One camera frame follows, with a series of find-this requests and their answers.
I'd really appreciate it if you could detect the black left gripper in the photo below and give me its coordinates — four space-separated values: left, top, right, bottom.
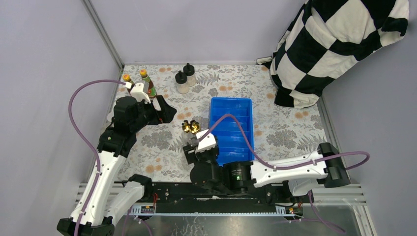
130 95 177 134

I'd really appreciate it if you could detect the glass oil bottle gold spout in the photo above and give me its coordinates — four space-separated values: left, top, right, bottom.
189 120 201 146

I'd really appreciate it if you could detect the blue plastic divided bin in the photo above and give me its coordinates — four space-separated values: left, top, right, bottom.
209 97 254 166

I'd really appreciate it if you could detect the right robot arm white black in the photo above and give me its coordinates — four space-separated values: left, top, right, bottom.
183 143 351 203

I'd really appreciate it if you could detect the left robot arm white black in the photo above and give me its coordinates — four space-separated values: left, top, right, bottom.
57 95 177 236

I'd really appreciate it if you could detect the black lid spice jar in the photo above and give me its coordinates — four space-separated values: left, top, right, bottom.
175 71 189 94
183 63 197 87

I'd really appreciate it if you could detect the brown sauce bottle yellow cap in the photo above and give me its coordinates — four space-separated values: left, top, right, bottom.
121 74 135 93

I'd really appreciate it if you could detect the floral table mat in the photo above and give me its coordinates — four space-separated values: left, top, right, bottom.
117 65 327 182

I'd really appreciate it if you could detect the black white checkered cloth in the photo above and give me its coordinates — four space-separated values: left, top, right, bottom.
257 0 410 109

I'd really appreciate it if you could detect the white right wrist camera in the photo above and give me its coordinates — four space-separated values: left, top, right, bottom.
196 129 217 153

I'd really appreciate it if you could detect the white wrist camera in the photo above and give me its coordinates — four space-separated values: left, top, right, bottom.
129 81 151 104
196 129 217 153

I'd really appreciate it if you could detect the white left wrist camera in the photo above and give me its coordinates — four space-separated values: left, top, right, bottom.
129 81 151 104

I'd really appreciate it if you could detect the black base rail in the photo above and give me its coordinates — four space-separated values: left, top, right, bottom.
118 172 314 216

